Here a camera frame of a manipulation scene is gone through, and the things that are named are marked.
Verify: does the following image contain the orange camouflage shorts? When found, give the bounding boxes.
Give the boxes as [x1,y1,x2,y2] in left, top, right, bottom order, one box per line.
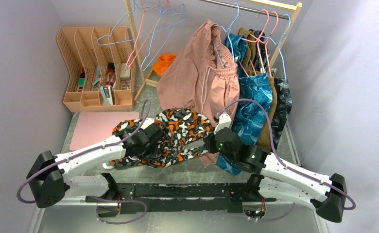
[112,108,214,168]

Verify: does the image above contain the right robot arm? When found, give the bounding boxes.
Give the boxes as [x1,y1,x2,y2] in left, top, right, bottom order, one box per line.
[204,128,347,223]

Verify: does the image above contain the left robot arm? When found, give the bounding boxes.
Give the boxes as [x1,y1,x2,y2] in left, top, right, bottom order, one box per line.
[27,123,165,208]

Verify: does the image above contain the blue leaf print shorts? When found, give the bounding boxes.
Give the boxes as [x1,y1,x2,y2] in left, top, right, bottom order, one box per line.
[216,33,273,175]

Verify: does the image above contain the pink hanging shorts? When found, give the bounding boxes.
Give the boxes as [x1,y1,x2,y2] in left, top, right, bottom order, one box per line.
[156,18,241,168]

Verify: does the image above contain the dark leaf print shorts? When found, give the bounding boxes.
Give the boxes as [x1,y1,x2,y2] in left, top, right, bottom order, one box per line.
[249,29,293,150]

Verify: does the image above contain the brown hanging shorts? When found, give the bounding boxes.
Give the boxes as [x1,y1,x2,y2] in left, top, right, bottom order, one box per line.
[238,27,278,150]

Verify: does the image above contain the white teal stapler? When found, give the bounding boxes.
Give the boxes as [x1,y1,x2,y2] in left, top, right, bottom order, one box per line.
[102,161,116,170]

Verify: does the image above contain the pink mat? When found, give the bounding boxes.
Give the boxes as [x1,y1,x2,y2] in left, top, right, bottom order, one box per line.
[69,112,139,150]

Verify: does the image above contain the orange knitted object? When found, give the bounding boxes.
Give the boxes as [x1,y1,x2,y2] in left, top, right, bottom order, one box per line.
[153,54,177,76]

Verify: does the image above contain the peach desk organizer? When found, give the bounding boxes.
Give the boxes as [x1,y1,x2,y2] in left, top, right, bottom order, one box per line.
[56,26,137,113]

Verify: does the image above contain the wooden clothes rack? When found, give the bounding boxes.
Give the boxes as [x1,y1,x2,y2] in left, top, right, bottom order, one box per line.
[123,0,303,102]

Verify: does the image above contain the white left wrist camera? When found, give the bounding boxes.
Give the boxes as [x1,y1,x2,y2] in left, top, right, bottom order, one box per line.
[139,118,155,130]

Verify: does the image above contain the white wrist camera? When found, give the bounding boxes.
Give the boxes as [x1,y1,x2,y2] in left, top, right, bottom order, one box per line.
[213,113,232,134]
[139,118,155,130]

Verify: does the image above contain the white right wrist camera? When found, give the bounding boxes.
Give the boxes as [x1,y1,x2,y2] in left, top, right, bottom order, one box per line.
[213,113,232,134]

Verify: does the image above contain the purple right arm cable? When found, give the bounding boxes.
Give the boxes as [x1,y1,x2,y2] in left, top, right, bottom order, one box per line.
[215,98,357,222]

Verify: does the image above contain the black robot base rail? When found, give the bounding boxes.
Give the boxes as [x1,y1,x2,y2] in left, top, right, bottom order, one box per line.
[86,183,265,214]

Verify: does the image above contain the pink empty wire hanger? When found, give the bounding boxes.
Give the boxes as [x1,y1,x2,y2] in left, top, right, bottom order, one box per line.
[125,0,168,67]

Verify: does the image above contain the blue empty wire hanger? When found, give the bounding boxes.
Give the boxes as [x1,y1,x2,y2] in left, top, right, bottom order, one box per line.
[96,0,187,71]

